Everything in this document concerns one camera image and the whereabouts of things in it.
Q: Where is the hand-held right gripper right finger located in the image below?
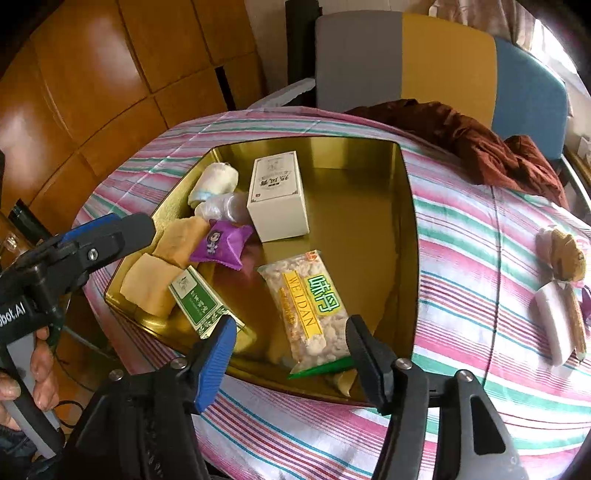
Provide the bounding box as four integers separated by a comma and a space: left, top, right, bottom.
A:
345, 314, 529, 480

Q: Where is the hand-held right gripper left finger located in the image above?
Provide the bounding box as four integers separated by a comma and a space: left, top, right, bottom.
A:
60, 314, 238, 480

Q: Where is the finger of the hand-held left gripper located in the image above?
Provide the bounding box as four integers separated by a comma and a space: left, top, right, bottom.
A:
28, 212, 157, 296

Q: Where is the thick yellow sponge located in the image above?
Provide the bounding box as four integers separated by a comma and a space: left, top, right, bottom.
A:
119, 253, 182, 318

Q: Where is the green and white box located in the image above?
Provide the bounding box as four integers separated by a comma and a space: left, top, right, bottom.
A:
167, 267, 245, 340

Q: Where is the clear snack packet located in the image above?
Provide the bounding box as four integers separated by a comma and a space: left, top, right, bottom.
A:
256, 249, 356, 380

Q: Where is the white roll with blue band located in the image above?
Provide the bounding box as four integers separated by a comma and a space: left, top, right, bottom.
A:
187, 161, 240, 209

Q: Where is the clear white roll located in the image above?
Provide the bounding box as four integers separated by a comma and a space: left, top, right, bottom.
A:
194, 191, 252, 224

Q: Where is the gold tin box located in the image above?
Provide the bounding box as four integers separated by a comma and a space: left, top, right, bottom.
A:
102, 136, 421, 407

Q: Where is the white box with grey print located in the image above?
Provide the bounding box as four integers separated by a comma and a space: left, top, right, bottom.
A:
246, 151, 311, 244

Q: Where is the white foam block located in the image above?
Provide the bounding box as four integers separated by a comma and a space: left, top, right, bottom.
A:
530, 282, 578, 367

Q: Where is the grain bar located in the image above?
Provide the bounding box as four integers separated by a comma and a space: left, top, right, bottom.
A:
562, 282, 588, 361

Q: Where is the pink towel roll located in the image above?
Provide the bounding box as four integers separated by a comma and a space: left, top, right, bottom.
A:
536, 225, 561, 264

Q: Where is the yellow cloth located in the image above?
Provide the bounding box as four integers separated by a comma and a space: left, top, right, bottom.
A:
551, 231, 588, 282

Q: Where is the person's left hand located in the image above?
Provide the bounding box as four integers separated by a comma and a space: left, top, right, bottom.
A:
0, 328, 62, 431

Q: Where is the wooden wardrobe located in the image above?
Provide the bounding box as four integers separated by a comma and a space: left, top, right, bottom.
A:
0, 0, 266, 222

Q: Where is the brown crumpled cloth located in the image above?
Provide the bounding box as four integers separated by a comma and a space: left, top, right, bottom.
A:
344, 98, 571, 210

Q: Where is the black rolled mat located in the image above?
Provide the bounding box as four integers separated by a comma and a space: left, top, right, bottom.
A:
285, 0, 322, 86

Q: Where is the grey yellow blue headboard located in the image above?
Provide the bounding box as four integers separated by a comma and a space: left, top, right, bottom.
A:
314, 10, 570, 160

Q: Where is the patterned beige curtain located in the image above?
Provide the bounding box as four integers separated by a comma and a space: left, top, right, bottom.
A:
427, 0, 550, 44

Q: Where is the black cable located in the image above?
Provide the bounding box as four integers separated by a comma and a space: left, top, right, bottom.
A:
53, 323, 107, 430

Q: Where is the white bed rail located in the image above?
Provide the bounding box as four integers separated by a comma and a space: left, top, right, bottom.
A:
247, 78, 317, 110

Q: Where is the grey bed rail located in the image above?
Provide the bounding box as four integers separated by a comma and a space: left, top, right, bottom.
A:
561, 157, 591, 208

